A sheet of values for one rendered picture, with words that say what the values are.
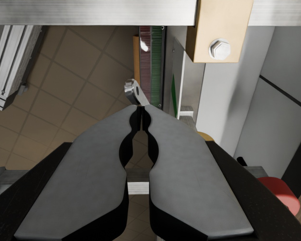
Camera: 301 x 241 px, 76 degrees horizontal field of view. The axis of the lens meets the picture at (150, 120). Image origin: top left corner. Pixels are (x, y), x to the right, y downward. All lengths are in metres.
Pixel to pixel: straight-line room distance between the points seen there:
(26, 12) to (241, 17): 0.20
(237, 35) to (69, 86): 1.09
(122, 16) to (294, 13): 0.17
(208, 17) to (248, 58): 0.31
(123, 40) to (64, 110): 0.57
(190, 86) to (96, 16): 0.24
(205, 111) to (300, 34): 0.25
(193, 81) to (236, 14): 0.20
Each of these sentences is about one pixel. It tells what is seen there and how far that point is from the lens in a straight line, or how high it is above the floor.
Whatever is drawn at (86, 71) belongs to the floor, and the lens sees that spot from 1.17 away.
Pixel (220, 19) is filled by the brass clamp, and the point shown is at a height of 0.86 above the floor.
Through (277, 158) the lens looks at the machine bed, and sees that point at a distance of 0.49.
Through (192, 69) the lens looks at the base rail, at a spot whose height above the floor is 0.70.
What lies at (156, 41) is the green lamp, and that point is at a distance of 0.37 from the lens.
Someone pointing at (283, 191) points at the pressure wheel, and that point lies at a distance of 0.33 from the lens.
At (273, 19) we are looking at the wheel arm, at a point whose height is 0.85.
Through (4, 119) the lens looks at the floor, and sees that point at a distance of 1.55.
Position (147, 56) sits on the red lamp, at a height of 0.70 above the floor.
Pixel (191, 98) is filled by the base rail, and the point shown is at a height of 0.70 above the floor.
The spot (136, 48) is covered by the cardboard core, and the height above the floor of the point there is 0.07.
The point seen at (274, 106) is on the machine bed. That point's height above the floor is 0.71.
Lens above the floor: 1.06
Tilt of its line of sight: 57 degrees down
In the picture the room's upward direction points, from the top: 178 degrees clockwise
